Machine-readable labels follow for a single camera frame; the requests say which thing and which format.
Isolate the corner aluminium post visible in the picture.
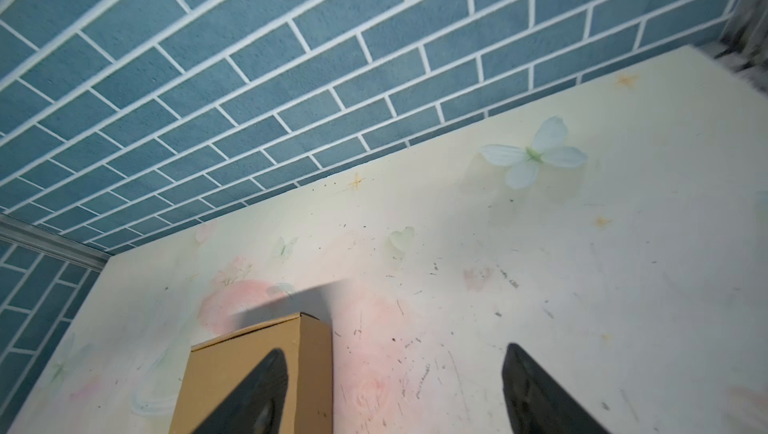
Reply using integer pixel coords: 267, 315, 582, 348
1, 214, 111, 271
699, 0, 767, 96

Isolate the left corner aluminium post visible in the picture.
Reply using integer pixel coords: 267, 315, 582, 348
1, 214, 111, 271

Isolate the right corner aluminium post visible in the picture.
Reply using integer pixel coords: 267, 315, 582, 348
699, 0, 767, 96

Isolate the brown cardboard box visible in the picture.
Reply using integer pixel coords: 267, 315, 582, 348
170, 312, 334, 433

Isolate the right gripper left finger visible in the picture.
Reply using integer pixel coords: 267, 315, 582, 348
193, 348, 289, 434

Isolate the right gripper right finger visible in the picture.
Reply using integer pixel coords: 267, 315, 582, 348
501, 343, 609, 434

